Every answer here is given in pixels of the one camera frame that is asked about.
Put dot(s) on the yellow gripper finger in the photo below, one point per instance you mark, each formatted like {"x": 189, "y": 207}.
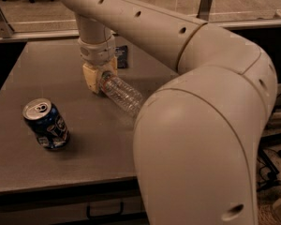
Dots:
{"x": 110, "y": 66}
{"x": 92, "y": 76}

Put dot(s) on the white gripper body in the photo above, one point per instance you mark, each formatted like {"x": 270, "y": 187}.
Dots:
{"x": 96, "y": 52}

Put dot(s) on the clear plastic water bottle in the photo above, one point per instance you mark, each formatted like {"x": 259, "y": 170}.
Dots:
{"x": 121, "y": 93}

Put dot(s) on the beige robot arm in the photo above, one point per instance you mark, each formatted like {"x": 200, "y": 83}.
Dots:
{"x": 196, "y": 138}

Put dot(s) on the small black snack packet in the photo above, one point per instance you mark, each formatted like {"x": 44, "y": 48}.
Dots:
{"x": 121, "y": 55}

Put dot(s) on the blue Pepsi soda can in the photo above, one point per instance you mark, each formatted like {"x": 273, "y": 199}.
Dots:
{"x": 44, "y": 119}

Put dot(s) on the grey cabinet drawer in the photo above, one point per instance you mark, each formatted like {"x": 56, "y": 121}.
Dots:
{"x": 70, "y": 209}

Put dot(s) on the black floor stand bar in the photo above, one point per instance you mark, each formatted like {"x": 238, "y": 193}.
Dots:
{"x": 272, "y": 181}

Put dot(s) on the left metal glass bracket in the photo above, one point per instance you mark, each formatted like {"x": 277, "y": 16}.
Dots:
{"x": 0, "y": 18}

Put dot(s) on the metal glass bracket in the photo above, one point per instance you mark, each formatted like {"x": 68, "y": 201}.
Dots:
{"x": 204, "y": 9}
{"x": 0, "y": 18}

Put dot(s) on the right metal glass bracket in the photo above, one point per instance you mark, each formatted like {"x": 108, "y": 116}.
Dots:
{"x": 204, "y": 9}

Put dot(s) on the black drawer handle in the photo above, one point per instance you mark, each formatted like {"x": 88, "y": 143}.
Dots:
{"x": 101, "y": 210}

